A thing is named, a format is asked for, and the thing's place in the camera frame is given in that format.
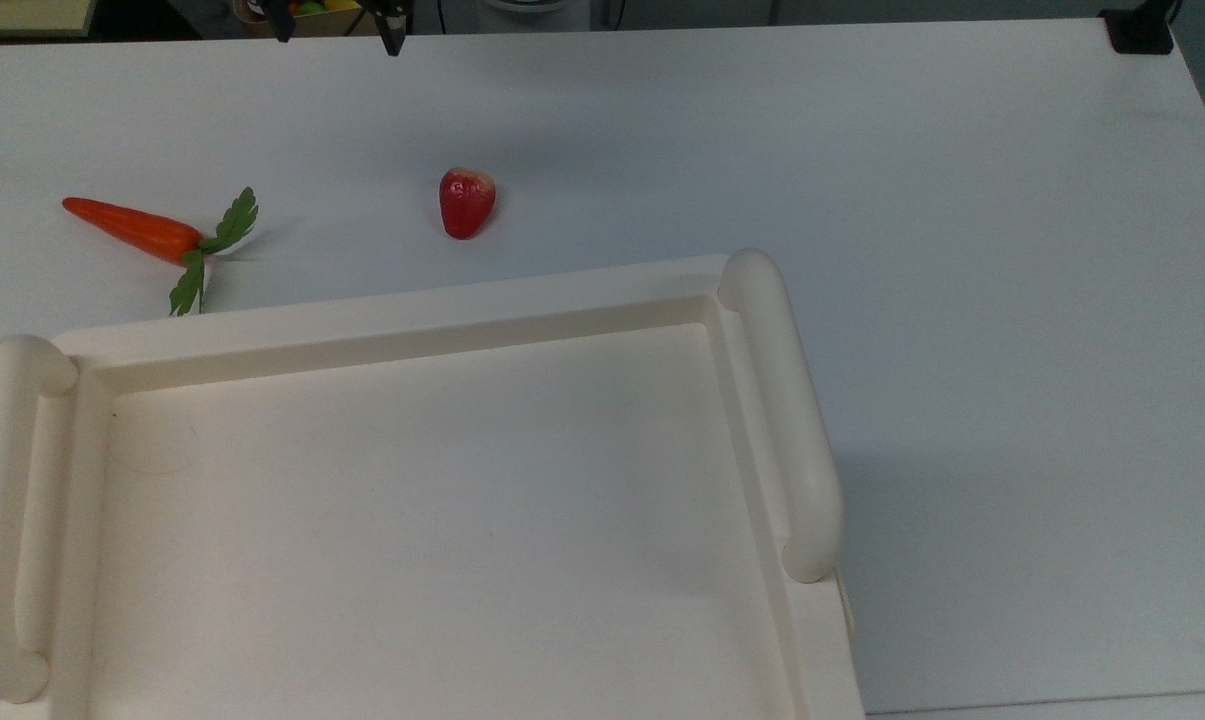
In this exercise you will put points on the black table clamp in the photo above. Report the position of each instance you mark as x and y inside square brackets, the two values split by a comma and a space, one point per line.
[1140, 30]

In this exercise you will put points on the green toy fruit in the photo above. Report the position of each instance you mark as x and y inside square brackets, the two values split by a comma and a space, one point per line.
[310, 8]

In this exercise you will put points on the cream plastic tray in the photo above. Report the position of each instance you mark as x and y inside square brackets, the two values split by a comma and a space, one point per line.
[432, 500]

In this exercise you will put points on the cardboard box of toy fruit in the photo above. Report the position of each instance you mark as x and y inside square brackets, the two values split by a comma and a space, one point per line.
[334, 22]

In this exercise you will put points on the red toy wax apple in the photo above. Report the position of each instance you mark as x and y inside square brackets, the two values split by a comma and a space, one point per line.
[465, 203]

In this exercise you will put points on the orange toy carrot with leaves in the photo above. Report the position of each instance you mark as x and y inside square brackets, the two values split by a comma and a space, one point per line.
[140, 230]

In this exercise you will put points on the light wooden table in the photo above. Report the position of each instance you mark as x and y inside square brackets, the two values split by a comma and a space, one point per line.
[22, 15]

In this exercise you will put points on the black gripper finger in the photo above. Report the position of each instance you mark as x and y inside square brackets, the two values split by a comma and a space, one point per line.
[392, 32]
[282, 22]

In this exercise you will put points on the cream rounded cabinet bar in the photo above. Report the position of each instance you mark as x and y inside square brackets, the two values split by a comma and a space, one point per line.
[784, 420]
[2, 520]

